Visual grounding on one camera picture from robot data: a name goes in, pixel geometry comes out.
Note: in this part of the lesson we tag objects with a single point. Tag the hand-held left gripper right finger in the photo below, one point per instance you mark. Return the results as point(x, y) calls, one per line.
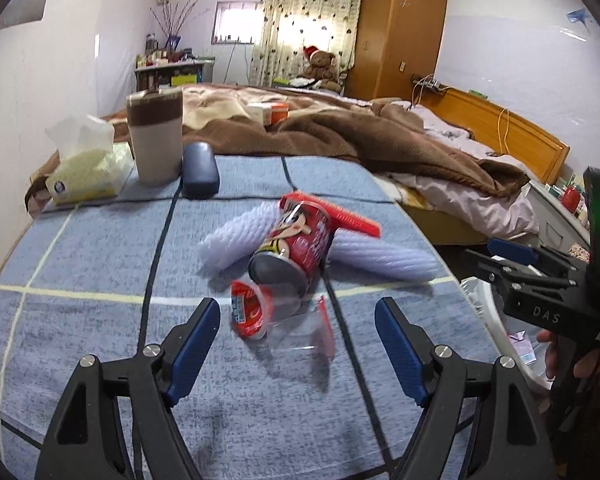
point(402, 350)

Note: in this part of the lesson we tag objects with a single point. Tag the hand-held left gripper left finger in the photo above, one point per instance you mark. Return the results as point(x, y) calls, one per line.
point(195, 350)

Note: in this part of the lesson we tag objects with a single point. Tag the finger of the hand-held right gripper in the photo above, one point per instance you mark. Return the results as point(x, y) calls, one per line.
point(484, 264)
point(509, 250)

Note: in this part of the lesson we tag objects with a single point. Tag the white round trash bin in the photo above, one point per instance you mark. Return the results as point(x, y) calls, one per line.
point(472, 290)

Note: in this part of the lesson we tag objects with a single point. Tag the small purple carton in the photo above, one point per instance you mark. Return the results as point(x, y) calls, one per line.
point(524, 347)

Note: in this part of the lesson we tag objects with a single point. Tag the clear cup with red lid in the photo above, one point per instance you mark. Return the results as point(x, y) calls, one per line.
point(247, 310)

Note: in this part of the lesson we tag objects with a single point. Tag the red drink can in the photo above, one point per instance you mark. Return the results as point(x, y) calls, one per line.
point(295, 250)

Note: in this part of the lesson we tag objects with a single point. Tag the long red carton box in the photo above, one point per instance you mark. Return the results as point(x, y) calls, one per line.
point(350, 217)

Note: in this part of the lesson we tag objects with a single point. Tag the person's right hand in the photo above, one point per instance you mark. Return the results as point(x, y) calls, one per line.
point(549, 355)

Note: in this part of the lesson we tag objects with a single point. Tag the grey drawer cabinet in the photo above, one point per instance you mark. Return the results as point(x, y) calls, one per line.
point(554, 215)

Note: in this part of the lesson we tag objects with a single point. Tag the pale pink quilt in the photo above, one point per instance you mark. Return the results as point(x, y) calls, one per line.
point(459, 195)

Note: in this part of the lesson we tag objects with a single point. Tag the red jar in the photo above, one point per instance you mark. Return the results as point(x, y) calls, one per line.
point(571, 199)

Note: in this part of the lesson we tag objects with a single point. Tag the wooden bed headboard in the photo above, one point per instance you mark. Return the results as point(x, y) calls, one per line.
point(509, 130)

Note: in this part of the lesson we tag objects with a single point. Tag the blue checked tablecloth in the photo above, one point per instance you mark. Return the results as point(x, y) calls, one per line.
point(105, 260)

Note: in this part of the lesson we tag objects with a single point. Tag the dark blue glasses case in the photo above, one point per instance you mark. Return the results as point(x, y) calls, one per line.
point(200, 170)

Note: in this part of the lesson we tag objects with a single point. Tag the brown fleece blanket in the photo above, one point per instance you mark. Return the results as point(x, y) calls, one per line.
point(355, 130)

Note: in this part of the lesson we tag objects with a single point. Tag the white power strip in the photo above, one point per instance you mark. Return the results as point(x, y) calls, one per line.
point(424, 81)

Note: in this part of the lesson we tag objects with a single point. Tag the brown and white tumbler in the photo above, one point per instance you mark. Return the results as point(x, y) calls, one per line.
point(155, 145)

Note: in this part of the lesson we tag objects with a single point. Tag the green tissue pack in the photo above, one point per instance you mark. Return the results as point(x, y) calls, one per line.
point(87, 170)

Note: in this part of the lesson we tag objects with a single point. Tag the wooden wardrobe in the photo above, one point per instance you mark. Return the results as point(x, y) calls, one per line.
point(397, 30)

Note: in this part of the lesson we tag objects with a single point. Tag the orange and white box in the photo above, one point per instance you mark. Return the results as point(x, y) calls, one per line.
point(275, 112)

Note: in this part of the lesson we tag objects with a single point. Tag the brown teddy bear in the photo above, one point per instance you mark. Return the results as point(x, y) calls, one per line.
point(322, 67)

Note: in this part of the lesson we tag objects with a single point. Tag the cluttered side desk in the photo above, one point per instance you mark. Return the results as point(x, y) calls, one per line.
point(172, 72)

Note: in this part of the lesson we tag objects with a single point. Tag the patterned curtain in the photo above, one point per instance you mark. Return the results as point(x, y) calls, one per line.
point(305, 20)

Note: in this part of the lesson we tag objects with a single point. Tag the vase with dry branches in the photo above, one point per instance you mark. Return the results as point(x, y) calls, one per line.
point(172, 25)

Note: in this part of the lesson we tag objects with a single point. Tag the small window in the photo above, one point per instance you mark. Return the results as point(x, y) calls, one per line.
point(237, 22)

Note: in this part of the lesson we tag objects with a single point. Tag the blue wall sticker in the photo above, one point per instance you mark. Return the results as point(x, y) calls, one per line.
point(579, 16)

